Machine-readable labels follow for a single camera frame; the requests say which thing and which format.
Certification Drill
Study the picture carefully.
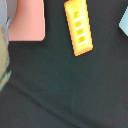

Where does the blurred grey-green gripper finger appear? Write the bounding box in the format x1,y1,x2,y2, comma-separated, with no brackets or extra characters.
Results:
0,25,11,91

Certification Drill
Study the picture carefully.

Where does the orange bread loaf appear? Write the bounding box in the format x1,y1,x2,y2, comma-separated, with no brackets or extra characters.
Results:
64,0,93,56

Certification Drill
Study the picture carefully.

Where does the light blue milk carton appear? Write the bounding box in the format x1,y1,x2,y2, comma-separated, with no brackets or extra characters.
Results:
119,7,128,36

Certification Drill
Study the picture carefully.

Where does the pink serving board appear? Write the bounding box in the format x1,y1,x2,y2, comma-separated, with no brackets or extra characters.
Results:
9,0,45,41

